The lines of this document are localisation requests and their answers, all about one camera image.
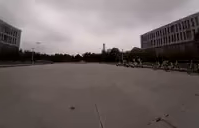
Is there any row of dark trees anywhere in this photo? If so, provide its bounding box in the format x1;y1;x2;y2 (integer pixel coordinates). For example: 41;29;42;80
18;46;199;64

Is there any distant tower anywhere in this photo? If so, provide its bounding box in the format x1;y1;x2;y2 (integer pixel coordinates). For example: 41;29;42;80
101;42;107;54

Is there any grey paved plaza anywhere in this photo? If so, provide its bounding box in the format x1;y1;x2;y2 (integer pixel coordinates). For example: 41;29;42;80
0;62;199;128

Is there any low hedge strip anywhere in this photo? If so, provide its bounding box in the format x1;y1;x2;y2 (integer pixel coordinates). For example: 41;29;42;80
0;59;55;70

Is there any grey multi-storey building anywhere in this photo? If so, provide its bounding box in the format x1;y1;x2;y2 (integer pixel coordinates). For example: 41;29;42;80
140;7;199;61
0;12;23;63

